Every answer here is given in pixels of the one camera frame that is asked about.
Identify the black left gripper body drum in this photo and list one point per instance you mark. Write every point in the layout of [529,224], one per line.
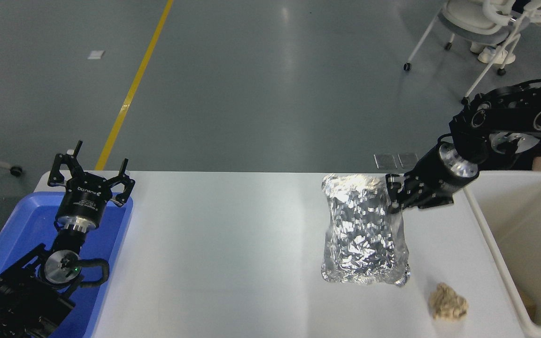
[84,195]

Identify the large pale plastic bin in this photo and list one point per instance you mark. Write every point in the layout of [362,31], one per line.
[493,244]

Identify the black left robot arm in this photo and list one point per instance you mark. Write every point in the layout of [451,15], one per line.
[21,293]

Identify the small white floor tag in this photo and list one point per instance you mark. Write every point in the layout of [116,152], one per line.
[96,55]

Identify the silver foil plate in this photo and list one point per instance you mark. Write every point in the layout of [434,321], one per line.
[362,230]

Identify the black right gripper body drum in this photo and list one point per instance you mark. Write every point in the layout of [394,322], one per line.
[432,180]

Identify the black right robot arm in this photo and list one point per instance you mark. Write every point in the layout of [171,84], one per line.
[510,115]

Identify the silver floor plate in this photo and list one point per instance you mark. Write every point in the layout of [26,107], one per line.
[408,160]
[385,161]

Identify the white wheeled chair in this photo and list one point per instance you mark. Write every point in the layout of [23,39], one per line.
[472,19]

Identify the blue plastic tray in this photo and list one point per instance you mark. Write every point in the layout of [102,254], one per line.
[21,225]

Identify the crumpled tan paper ball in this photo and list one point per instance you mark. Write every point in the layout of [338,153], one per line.
[448,303]

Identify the brown cardboard piece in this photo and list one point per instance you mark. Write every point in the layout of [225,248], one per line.
[528,303]

